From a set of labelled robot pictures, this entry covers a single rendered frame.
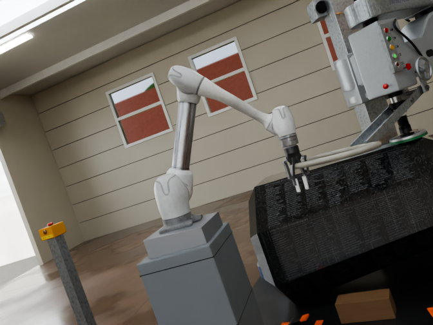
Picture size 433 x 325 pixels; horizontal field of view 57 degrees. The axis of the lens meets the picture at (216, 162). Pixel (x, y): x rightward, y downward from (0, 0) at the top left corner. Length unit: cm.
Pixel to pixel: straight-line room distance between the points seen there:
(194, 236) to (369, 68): 147
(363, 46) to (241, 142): 661
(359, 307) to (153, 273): 118
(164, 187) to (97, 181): 852
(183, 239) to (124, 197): 832
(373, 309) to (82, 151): 901
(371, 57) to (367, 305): 142
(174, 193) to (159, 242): 25
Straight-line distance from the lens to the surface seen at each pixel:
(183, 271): 197
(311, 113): 881
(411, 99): 269
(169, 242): 198
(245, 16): 917
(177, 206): 203
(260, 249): 259
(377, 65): 260
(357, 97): 342
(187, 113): 221
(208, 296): 198
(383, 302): 247
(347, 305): 251
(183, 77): 207
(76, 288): 299
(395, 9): 275
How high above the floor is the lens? 122
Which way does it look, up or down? 2 degrees down
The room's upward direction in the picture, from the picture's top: 19 degrees counter-clockwise
